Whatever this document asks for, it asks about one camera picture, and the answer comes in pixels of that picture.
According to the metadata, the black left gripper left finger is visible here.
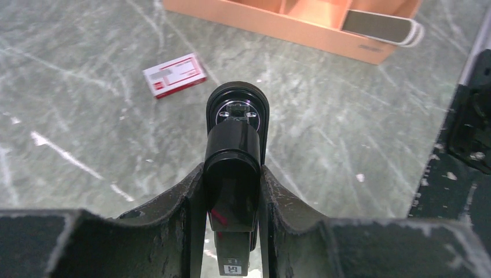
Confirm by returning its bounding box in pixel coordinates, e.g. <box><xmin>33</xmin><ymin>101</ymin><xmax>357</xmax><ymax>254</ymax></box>
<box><xmin>1</xmin><ymin>164</ymin><xmax>204</xmax><ymax>277</ymax></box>

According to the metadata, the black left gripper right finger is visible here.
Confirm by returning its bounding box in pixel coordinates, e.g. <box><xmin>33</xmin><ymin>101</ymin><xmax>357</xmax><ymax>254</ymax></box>
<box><xmin>259</xmin><ymin>166</ymin><xmax>490</xmax><ymax>277</ymax></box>

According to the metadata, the black stapler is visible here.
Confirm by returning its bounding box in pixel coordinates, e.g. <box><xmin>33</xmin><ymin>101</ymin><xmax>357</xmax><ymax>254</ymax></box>
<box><xmin>203</xmin><ymin>81</ymin><xmax>269</xmax><ymax>276</ymax></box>

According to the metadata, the beige stapler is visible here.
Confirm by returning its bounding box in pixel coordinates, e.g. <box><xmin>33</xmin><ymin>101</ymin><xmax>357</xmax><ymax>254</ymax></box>
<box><xmin>341</xmin><ymin>10</ymin><xmax>425</xmax><ymax>48</ymax></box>

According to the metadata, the red white staple box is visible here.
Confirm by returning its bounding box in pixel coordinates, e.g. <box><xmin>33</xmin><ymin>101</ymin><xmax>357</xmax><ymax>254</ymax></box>
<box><xmin>143</xmin><ymin>53</ymin><xmax>207</xmax><ymax>99</ymax></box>

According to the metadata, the orange file organizer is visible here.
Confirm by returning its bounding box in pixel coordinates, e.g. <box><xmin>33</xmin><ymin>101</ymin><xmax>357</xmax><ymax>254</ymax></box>
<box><xmin>163</xmin><ymin>1</ymin><xmax>421</xmax><ymax>64</ymax></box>

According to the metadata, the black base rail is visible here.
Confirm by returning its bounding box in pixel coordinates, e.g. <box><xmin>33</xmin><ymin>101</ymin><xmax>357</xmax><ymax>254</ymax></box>
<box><xmin>408</xmin><ymin>49</ymin><xmax>490</xmax><ymax>236</ymax></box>

